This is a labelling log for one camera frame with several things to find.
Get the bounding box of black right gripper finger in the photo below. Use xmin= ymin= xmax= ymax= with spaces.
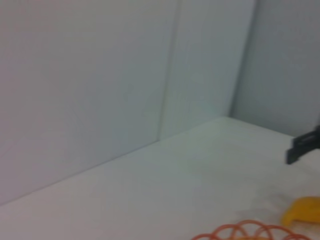
xmin=286 ymin=124 xmax=320 ymax=165

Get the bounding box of yellow banana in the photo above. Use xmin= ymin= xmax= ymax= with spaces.
xmin=281 ymin=196 xmax=320 ymax=227

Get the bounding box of orange woven wire basket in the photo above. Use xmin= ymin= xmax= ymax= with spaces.
xmin=192 ymin=219 xmax=320 ymax=240

